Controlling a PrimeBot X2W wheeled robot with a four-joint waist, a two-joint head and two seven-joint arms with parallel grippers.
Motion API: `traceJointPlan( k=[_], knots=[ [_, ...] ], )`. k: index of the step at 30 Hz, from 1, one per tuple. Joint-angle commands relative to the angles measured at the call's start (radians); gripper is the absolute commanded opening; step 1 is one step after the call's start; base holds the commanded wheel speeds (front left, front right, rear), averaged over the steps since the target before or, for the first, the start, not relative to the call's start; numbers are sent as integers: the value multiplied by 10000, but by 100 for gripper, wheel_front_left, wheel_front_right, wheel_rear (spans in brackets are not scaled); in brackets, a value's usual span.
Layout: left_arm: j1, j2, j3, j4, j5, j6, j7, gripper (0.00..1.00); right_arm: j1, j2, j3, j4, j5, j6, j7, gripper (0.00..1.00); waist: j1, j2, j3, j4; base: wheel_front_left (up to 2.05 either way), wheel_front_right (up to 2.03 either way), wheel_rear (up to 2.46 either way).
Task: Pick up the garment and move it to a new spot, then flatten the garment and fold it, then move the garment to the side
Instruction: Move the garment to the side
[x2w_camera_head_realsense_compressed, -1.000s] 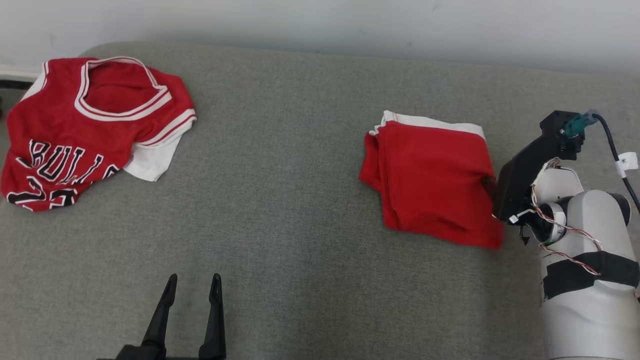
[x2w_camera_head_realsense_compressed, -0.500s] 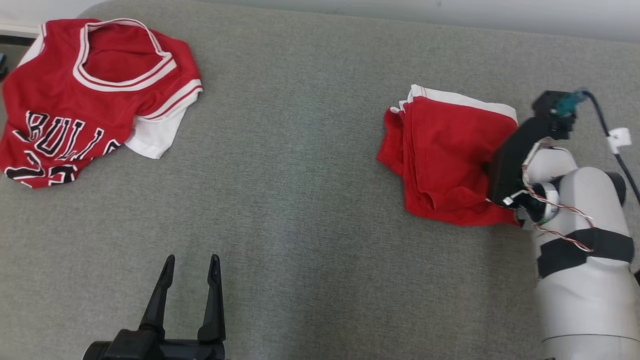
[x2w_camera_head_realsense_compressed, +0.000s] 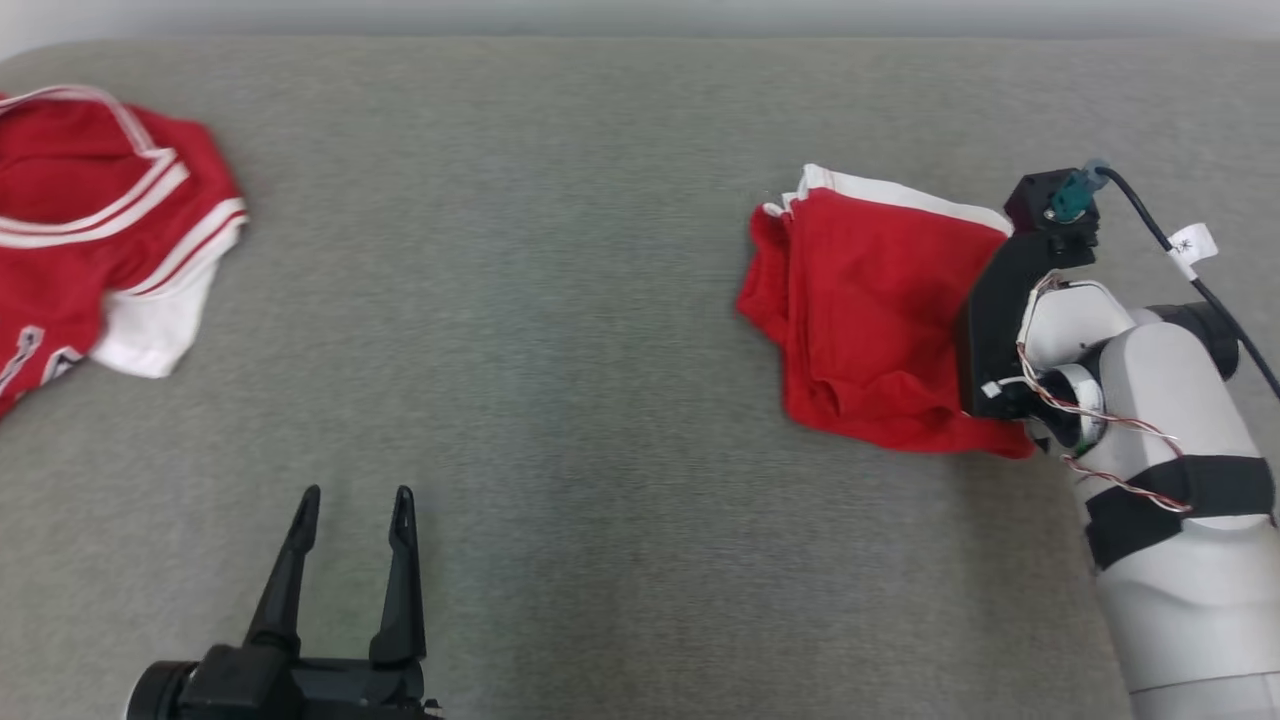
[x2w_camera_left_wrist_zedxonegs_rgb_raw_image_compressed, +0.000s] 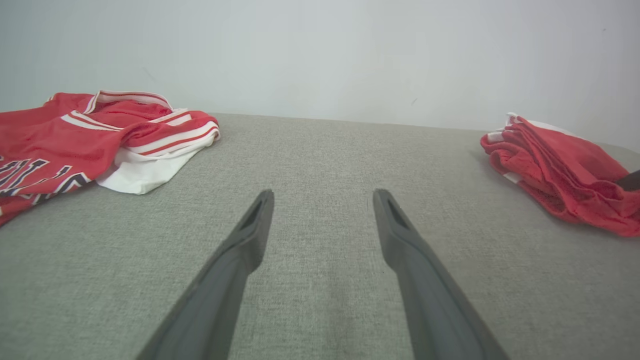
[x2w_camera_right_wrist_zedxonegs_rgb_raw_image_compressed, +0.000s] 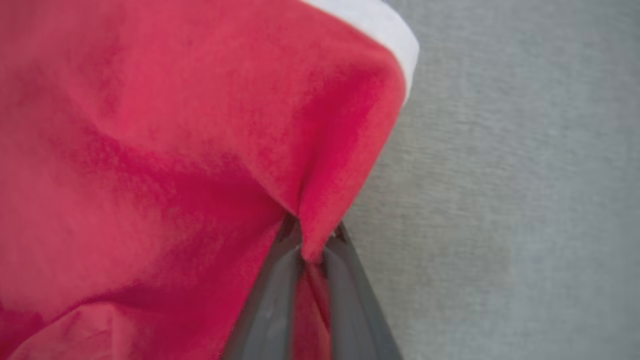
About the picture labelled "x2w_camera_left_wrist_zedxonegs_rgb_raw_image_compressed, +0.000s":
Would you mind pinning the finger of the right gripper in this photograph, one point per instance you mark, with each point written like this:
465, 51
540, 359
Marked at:
632, 182

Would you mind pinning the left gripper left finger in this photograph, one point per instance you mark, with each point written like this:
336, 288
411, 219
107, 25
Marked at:
215, 300

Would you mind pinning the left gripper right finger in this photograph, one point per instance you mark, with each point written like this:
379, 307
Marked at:
435, 310

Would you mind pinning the red basketball shorts white hem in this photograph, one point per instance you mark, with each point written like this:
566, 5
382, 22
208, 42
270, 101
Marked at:
550, 165

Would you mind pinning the red basketball jersey white trim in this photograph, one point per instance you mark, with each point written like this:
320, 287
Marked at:
50, 140

